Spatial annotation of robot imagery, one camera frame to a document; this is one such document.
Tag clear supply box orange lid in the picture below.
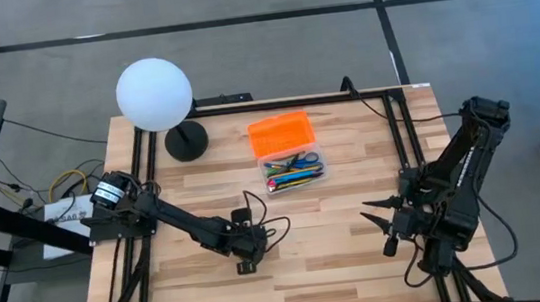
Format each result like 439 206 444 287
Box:
244 108 331 198

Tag blue handled scissors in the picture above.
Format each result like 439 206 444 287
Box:
274 150 322 171

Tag black floor cable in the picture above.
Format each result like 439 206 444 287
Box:
2 107 108 155

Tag black desk leg bar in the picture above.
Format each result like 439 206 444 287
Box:
0 189 94 264

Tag white paper sheet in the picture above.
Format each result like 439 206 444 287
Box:
37 193 101 260

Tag white globe lamp black stand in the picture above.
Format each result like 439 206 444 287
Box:
112 52 212 169

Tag blue mechanical pencil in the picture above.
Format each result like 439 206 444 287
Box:
271 167 327 186

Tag yellow cable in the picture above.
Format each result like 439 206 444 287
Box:
45 167 91 199

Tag yellow pencil pink eraser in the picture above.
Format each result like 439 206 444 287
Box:
275 176 326 192

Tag black power strip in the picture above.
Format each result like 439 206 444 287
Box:
192 90 255 109

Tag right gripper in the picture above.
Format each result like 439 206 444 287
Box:
358 192 437 260

